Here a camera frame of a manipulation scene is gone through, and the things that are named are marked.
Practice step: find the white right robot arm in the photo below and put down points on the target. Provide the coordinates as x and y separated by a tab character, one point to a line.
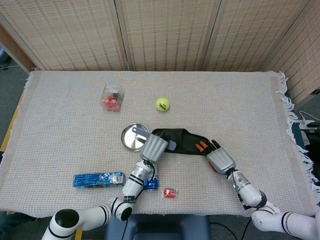
250	192

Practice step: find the beige woven table cloth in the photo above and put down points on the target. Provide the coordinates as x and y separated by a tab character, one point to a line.
225	100

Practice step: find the yellow tennis ball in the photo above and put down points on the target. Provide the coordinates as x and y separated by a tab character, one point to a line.
162	104

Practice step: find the black pouch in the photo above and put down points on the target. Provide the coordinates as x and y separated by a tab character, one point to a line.
182	140

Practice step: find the blue cookie box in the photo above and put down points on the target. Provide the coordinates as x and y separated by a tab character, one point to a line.
95	180

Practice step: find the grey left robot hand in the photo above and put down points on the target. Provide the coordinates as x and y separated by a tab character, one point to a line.
153	148

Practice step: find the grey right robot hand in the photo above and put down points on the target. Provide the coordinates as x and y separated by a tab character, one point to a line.
221	161

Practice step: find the round stainless steel plate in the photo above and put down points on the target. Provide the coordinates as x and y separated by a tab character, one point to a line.
130	140

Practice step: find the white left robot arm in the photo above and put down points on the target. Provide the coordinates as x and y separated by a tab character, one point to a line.
132	185

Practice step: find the clear plastic box red parts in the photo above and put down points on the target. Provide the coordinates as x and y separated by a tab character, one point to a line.
111	102

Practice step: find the red wrapped candy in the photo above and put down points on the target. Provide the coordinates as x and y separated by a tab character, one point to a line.
169	193

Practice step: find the woven folding screen panel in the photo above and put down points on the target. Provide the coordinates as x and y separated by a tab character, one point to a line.
170	32
300	62
15	47
250	32
75	32

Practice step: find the blue white drink can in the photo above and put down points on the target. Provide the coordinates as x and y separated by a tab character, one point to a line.
152	185

